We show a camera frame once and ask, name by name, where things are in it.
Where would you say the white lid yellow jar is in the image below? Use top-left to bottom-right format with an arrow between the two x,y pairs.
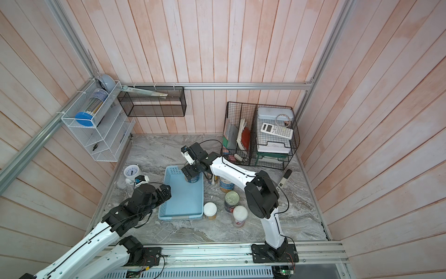
203,202 -> 217,220

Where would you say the blue label tin can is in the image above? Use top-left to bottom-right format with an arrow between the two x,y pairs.
185,171 -> 200,183

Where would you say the white lid pink bottle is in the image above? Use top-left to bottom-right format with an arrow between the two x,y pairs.
232,206 -> 248,228

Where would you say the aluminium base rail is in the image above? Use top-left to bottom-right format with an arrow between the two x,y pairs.
59,240 -> 353,279

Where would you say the black mesh wall basket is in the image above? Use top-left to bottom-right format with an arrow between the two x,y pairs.
117,86 -> 187,117

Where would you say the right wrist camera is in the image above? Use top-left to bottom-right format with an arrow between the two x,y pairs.
181,146 -> 195,165

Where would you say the white alarm clock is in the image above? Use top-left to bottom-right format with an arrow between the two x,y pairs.
124,165 -> 141,185

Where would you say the white flat box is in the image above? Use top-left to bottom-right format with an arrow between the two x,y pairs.
257,139 -> 292,154

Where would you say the black wire desk organizer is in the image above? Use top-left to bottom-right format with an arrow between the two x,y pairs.
221,102 -> 300,170

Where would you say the blue lid clear tube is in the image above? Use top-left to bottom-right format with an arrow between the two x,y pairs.
75,88 -> 109,127

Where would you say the white box on top shelf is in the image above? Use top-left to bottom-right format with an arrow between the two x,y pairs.
257,107 -> 294,122

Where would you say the red label tin can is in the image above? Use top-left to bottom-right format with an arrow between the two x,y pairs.
224,191 -> 240,213

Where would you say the white calculator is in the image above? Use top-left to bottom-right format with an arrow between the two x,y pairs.
261,123 -> 293,140

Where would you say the white wire wall shelf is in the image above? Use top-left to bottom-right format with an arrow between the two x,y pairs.
62,80 -> 135,162

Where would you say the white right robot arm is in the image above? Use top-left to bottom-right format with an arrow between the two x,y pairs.
181,143 -> 290,263

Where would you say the small blue tin can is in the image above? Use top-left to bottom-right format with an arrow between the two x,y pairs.
220,177 -> 235,193

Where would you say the light blue plastic basket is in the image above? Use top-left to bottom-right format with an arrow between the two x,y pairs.
158,166 -> 204,221

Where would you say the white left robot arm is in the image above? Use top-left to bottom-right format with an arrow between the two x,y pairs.
21,184 -> 171,279

